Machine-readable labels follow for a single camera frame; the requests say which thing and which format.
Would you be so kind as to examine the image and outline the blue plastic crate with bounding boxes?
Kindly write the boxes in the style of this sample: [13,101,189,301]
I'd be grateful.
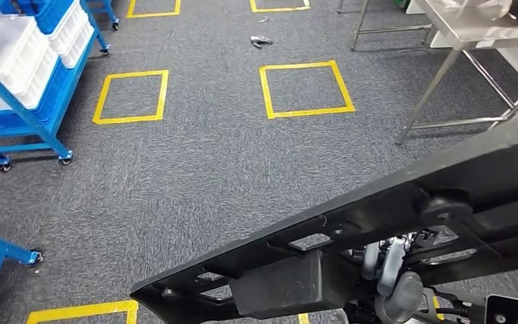
[0,0,79,34]
[0,58,79,130]

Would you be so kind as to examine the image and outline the grey metal bracket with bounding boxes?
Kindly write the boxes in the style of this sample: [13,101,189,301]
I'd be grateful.
[250,35,274,49]

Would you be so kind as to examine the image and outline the stainless steel workbench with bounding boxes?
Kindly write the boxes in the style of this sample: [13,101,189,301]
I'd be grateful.
[337,0,518,146]

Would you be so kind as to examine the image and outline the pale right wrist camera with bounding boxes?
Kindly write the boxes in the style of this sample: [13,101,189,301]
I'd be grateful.
[433,290,518,324]

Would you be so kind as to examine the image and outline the white plastic crate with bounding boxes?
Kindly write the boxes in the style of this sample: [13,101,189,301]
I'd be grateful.
[0,16,59,113]
[47,0,90,55]
[60,20,95,70]

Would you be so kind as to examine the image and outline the black plastic frame part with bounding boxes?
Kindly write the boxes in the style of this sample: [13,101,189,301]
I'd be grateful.
[130,105,518,324]

